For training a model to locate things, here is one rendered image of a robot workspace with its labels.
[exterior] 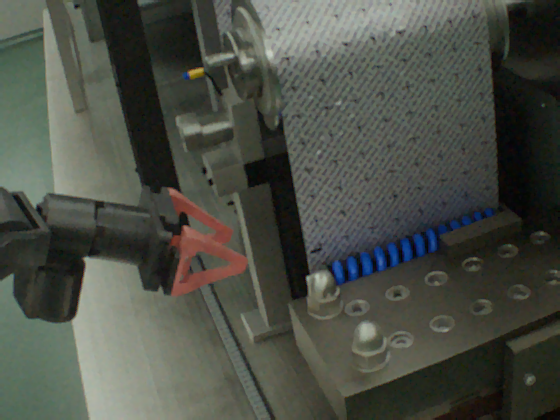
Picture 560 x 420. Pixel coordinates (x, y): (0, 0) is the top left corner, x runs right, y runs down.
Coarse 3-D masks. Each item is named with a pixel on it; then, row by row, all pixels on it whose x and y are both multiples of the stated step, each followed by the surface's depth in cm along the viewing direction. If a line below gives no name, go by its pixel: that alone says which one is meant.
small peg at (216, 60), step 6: (216, 54) 76; (222, 54) 76; (228, 54) 76; (234, 54) 76; (210, 60) 75; (216, 60) 76; (222, 60) 76; (228, 60) 76; (234, 60) 76; (210, 66) 76; (216, 66) 76
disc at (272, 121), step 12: (240, 0) 76; (252, 12) 73; (252, 24) 74; (264, 36) 72; (264, 48) 72; (276, 72) 72; (276, 84) 73; (276, 96) 74; (276, 108) 75; (264, 120) 82; (276, 120) 76
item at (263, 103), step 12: (492, 0) 78; (240, 12) 76; (492, 12) 78; (240, 24) 78; (492, 24) 79; (252, 36) 74; (492, 36) 79; (492, 48) 81; (264, 60) 73; (264, 72) 74; (264, 84) 75; (264, 96) 77; (264, 108) 79
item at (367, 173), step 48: (384, 96) 78; (432, 96) 80; (480, 96) 81; (288, 144) 77; (336, 144) 79; (384, 144) 80; (432, 144) 82; (480, 144) 84; (336, 192) 81; (384, 192) 83; (432, 192) 85; (480, 192) 87; (336, 240) 84; (384, 240) 86
